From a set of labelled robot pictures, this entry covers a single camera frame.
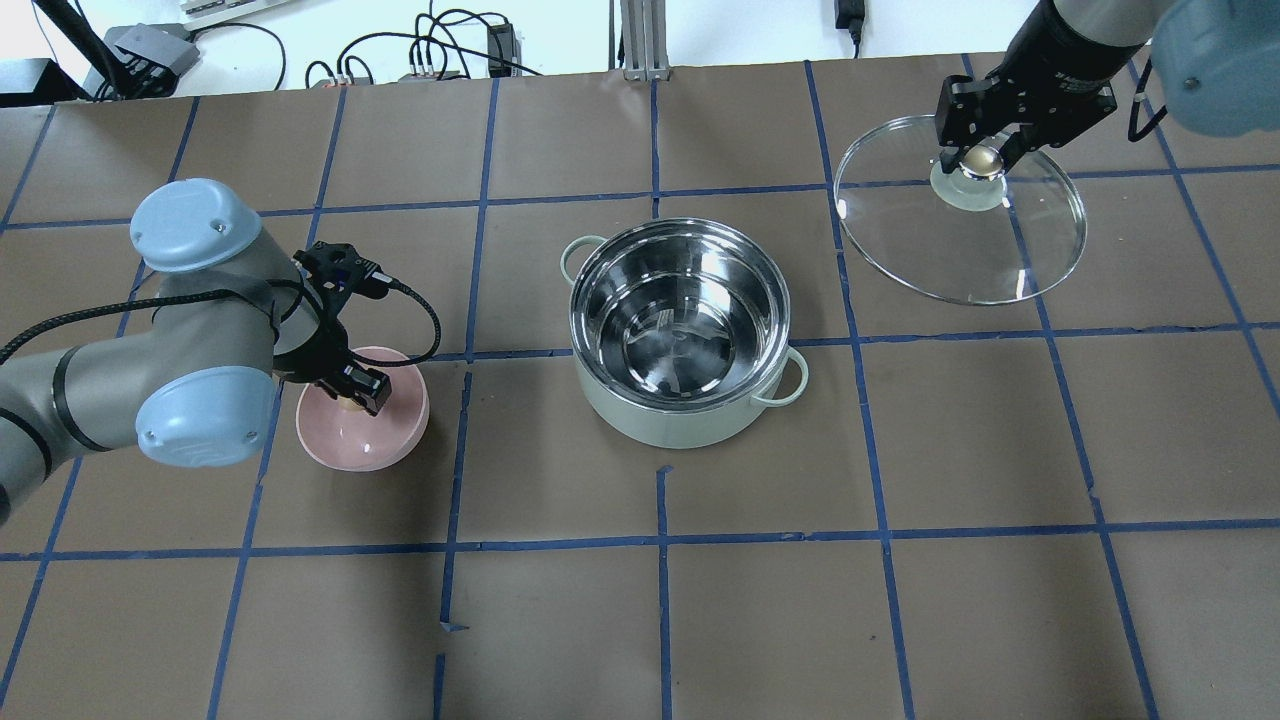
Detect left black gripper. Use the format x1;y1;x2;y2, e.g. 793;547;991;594
273;243;392;416

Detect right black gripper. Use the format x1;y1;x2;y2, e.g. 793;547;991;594
936;70;1117;174

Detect glass pot lid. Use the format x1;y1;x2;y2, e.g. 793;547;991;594
835;115;1087;306

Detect pale green steel pot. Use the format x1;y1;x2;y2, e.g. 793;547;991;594
558;217;810;450

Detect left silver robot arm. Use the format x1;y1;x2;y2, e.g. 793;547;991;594
1;178;392;518

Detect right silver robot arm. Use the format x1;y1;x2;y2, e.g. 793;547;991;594
934;1;1279;176

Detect pink bowl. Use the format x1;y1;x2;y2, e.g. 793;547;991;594
294;365;430;471

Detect black power adapter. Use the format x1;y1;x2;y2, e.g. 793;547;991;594
486;22;518;78

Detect aluminium frame post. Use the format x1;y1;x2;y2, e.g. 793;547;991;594
616;0;671;82

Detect black camera stand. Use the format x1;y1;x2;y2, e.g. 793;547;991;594
31;1;200;102

